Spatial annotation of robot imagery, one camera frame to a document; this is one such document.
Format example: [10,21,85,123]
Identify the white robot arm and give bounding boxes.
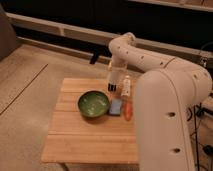
[108,32,212,171]

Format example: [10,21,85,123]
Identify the dark eraser block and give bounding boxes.
[108,83,117,92]

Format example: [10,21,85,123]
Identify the green ceramic bowl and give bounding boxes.
[78,91,110,118]

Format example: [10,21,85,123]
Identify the white bottle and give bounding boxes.
[121,75,131,97]

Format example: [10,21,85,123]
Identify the blue sponge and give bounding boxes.
[109,99,122,115]

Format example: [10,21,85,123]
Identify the orange carrot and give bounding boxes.
[124,101,132,121]

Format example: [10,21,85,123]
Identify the wooden table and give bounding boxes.
[41,78,138,164]

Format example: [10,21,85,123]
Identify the grey cabinet corner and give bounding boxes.
[0,4,21,61]

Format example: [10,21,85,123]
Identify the black cables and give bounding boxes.
[186,41,213,171]

